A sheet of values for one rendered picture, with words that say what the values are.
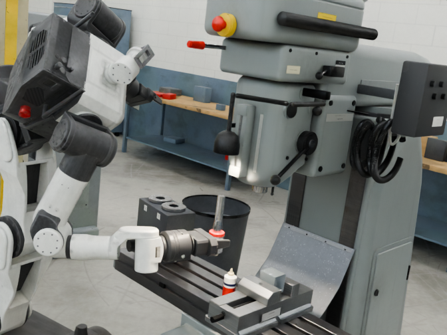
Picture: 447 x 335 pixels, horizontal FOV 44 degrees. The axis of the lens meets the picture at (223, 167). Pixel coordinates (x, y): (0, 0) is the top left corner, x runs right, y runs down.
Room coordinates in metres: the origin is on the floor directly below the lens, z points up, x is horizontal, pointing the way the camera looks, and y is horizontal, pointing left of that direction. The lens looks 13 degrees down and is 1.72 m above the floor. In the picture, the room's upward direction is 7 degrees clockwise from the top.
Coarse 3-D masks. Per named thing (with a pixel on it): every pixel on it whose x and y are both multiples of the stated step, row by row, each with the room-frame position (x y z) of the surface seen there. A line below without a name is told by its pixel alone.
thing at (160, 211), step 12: (144, 204) 2.01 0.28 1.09; (156, 204) 2.00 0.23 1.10; (168, 204) 1.97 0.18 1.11; (180, 204) 1.99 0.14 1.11; (144, 216) 2.01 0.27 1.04; (156, 216) 1.94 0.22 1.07; (168, 216) 1.88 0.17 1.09; (180, 216) 1.91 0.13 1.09; (192, 216) 1.94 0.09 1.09; (168, 228) 1.88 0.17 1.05; (180, 228) 1.92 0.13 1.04; (192, 228) 1.95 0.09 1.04
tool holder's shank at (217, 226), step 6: (222, 198) 1.58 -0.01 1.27; (216, 204) 1.59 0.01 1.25; (222, 204) 1.58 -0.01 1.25; (216, 210) 1.59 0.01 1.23; (222, 210) 1.59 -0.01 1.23; (216, 216) 1.58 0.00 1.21; (222, 216) 1.59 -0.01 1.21; (216, 222) 1.58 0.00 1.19; (216, 228) 1.58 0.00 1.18; (222, 228) 1.59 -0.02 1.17
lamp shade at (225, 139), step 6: (222, 132) 1.51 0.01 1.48; (228, 132) 1.50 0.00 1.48; (234, 132) 1.52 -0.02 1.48; (216, 138) 1.51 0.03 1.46; (222, 138) 1.49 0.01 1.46; (228, 138) 1.49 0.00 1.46; (234, 138) 1.50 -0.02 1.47; (216, 144) 1.50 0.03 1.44; (222, 144) 1.49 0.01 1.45; (228, 144) 1.48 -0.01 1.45; (234, 144) 1.49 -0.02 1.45; (216, 150) 1.50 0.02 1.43; (222, 150) 1.49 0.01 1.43; (228, 150) 1.48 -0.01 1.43; (234, 150) 1.49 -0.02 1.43
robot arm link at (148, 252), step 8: (168, 232) 1.50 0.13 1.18; (128, 240) 1.49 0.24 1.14; (136, 240) 1.45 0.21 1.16; (144, 240) 1.44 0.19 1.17; (152, 240) 1.44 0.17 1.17; (160, 240) 1.46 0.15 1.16; (168, 240) 1.47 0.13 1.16; (176, 240) 1.48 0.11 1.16; (128, 248) 1.49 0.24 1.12; (136, 248) 1.44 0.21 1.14; (144, 248) 1.43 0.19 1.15; (152, 248) 1.44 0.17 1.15; (160, 248) 1.45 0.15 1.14; (168, 248) 1.46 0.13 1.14; (176, 248) 1.47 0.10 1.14; (136, 256) 1.44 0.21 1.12; (144, 256) 1.43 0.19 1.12; (152, 256) 1.44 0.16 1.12; (160, 256) 1.45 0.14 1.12; (168, 256) 1.46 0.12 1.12; (176, 256) 1.47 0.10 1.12; (136, 264) 1.44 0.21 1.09; (144, 264) 1.43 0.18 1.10; (152, 264) 1.44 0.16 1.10; (144, 272) 1.42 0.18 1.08; (152, 272) 1.43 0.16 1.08
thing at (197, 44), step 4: (188, 44) 1.55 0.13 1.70; (192, 44) 1.55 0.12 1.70; (196, 44) 1.56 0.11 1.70; (200, 44) 1.57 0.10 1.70; (204, 44) 1.58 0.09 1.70; (208, 44) 1.60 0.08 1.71; (192, 48) 1.56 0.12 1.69; (196, 48) 1.56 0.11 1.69; (200, 48) 1.57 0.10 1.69; (208, 48) 1.60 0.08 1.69; (212, 48) 1.61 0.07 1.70; (216, 48) 1.62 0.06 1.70; (220, 48) 1.63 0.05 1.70; (224, 48) 1.64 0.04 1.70
